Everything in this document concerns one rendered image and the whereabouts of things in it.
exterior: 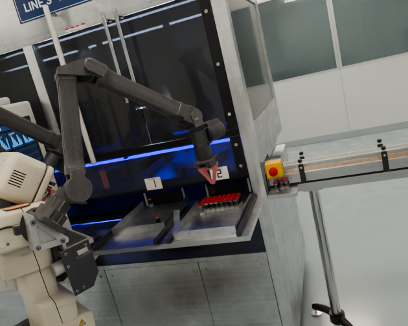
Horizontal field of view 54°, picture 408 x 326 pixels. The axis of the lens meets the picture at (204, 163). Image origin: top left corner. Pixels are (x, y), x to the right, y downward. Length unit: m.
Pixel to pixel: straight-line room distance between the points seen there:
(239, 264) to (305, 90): 4.61
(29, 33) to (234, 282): 1.56
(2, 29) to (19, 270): 1.27
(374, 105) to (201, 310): 4.80
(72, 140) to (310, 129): 5.43
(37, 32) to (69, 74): 0.86
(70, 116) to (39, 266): 0.49
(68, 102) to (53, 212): 0.33
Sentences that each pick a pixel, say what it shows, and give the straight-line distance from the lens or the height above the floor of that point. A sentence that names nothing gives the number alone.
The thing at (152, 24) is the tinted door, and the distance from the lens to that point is 1.88.
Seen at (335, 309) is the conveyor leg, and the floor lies 0.17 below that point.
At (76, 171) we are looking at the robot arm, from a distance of 1.24.
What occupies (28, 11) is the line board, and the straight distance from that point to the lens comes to 2.18.
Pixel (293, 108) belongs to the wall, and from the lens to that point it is 6.41.
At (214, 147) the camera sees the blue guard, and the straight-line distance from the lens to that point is 1.84.
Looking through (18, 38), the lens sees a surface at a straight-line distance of 2.23.
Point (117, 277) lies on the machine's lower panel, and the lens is 2.33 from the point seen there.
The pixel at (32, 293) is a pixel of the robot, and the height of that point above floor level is 0.94.
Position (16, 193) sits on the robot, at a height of 1.27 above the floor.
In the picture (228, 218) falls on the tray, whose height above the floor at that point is 0.88.
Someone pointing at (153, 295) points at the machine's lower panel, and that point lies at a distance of 2.30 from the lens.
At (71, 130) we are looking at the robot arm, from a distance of 1.28.
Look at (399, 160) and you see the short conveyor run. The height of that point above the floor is 0.92.
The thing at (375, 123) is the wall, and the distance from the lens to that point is 6.49.
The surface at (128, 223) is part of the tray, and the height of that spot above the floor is 0.88.
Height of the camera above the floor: 1.49
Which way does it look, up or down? 13 degrees down
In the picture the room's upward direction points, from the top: 14 degrees counter-clockwise
